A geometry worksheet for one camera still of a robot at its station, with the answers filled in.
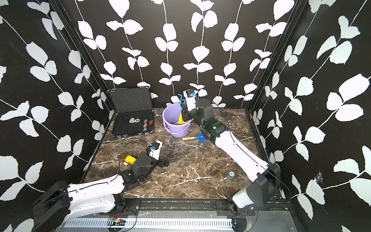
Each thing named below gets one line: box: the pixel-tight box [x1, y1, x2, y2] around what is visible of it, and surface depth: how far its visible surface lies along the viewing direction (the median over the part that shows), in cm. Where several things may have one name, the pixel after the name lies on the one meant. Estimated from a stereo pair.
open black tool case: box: [106, 86, 155, 141], surface depth 109 cm
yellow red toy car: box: [123, 154, 137, 165], surface depth 87 cm
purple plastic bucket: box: [162, 102, 192, 138], surface depth 97 cm
